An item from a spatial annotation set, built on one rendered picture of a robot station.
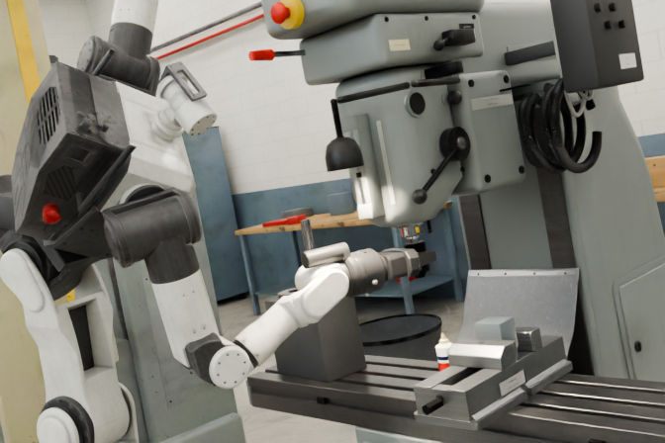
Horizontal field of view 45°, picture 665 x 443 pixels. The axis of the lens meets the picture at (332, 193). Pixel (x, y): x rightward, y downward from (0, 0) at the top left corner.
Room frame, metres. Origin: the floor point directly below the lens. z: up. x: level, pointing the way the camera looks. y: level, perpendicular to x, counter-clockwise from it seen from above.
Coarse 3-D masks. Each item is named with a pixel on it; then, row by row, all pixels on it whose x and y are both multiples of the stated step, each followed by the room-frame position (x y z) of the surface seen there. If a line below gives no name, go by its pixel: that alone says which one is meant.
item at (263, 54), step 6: (270, 48) 1.61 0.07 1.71; (252, 54) 1.57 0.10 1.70; (258, 54) 1.58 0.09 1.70; (264, 54) 1.59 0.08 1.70; (270, 54) 1.60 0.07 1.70; (276, 54) 1.61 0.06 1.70; (282, 54) 1.63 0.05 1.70; (288, 54) 1.64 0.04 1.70; (294, 54) 1.65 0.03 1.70; (300, 54) 1.66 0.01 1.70; (252, 60) 1.58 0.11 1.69; (258, 60) 1.59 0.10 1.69
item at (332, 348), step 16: (272, 304) 1.96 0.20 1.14; (352, 304) 1.88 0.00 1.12; (320, 320) 1.82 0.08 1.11; (336, 320) 1.85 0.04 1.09; (352, 320) 1.87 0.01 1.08; (304, 336) 1.86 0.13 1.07; (320, 336) 1.81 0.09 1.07; (336, 336) 1.84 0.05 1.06; (352, 336) 1.87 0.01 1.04; (288, 352) 1.93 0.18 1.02; (304, 352) 1.87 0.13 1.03; (320, 352) 1.82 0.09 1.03; (336, 352) 1.84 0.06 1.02; (352, 352) 1.86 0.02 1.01; (288, 368) 1.94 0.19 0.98; (304, 368) 1.88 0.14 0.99; (320, 368) 1.83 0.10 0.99; (336, 368) 1.83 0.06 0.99; (352, 368) 1.86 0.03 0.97
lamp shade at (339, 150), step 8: (328, 144) 1.52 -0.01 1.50; (336, 144) 1.50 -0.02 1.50; (344, 144) 1.50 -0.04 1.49; (352, 144) 1.51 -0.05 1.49; (328, 152) 1.51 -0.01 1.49; (336, 152) 1.50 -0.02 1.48; (344, 152) 1.49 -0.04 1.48; (352, 152) 1.50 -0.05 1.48; (360, 152) 1.52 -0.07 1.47; (328, 160) 1.51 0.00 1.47; (336, 160) 1.50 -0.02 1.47; (344, 160) 1.49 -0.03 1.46; (352, 160) 1.50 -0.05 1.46; (360, 160) 1.51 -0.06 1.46; (328, 168) 1.52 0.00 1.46; (336, 168) 1.50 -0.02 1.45; (344, 168) 1.49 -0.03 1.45
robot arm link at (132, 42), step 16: (112, 32) 1.69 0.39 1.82; (128, 32) 1.67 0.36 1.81; (144, 32) 1.69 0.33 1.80; (128, 48) 1.66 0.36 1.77; (144, 48) 1.69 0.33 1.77; (112, 64) 1.63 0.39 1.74; (128, 64) 1.65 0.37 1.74; (144, 64) 1.67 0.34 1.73; (128, 80) 1.66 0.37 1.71; (144, 80) 1.67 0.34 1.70
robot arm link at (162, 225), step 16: (144, 208) 1.37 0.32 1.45; (160, 208) 1.37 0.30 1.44; (176, 208) 1.38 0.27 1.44; (128, 224) 1.34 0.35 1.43; (144, 224) 1.35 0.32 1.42; (160, 224) 1.36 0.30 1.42; (176, 224) 1.37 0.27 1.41; (128, 240) 1.33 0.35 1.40; (144, 240) 1.34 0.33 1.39; (160, 240) 1.36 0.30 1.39; (176, 240) 1.37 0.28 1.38; (144, 256) 1.36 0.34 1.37; (160, 256) 1.37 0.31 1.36; (176, 256) 1.37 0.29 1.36; (192, 256) 1.40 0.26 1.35; (160, 272) 1.37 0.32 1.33; (176, 272) 1.37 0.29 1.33; (192, 272) 1.39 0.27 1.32
